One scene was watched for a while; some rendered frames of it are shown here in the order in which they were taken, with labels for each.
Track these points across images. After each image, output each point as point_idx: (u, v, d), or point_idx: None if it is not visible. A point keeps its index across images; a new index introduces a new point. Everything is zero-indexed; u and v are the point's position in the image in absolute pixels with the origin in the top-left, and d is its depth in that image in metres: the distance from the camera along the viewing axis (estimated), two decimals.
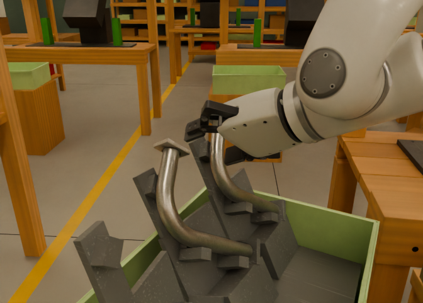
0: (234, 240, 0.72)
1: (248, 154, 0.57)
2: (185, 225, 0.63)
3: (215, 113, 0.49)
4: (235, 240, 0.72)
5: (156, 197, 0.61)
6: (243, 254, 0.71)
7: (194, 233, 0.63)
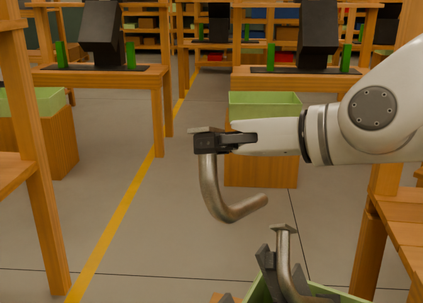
0: (253, 195, 0.75)
1: None
2: None
3: (231, 143, 0.51)
4: (255, 195, 0.74)
5: (203, 191, 0.57)
6: (262, 206, 0.75)
7: (236, 212, 0.63)
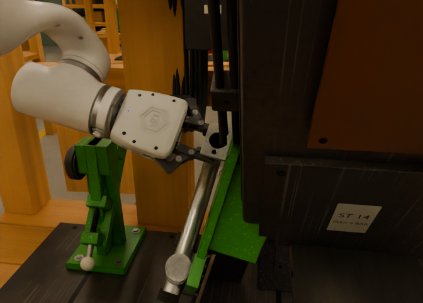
0: None
1: None
2: (201, 193, 0.66)
3: None
4: None
5: None
6: None
7: (192, 198, 0.67)
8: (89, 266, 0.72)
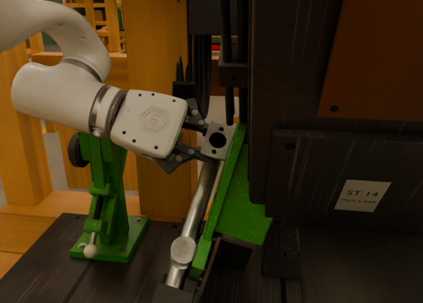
0: (179, 269, 0.60)
1: None
2: (201, 194, 0.66)
3: None
4: (176, 269, 0.60)
5: None
6: (169, 276, 0.62)
7: (192, 200, 0.66)
8: (92, 254, 0.72)
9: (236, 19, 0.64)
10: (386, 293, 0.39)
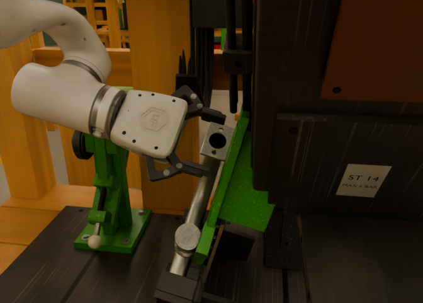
0: (179, 269, 0.60)
1: None
2: (201, 194, 0.66)
3: (181, 97, 0.61)
4: (176, 269, 0.60)
5: None
6: None
7: (192, 200, 0.66)
8: (97, 244, 0.73)
9: (238, 12, 0.65)
10: (387, 274, 0.40)
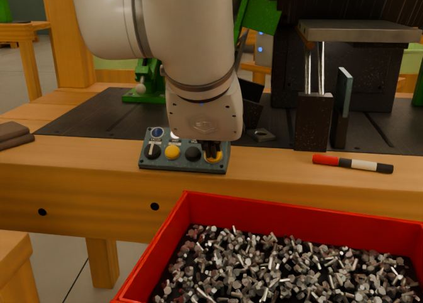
0: None
1: None
2: None
3: None
4: None
5: None
6: None
7: None
8: (143, 89, 0.95)
9: None
10: (355, 24, 0.61)
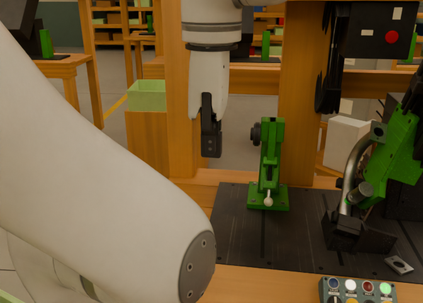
0: (347, 213, 0.95)
1: None
2: (352, 167, 1.01)
3: (211, 119, 0.52)
4: (345, 213, 0.95)
5: None
6: None
7: (345, 171, 1.01)
8: (271, 203, 1.08)
9: (377, 49, 1.00)
10: None
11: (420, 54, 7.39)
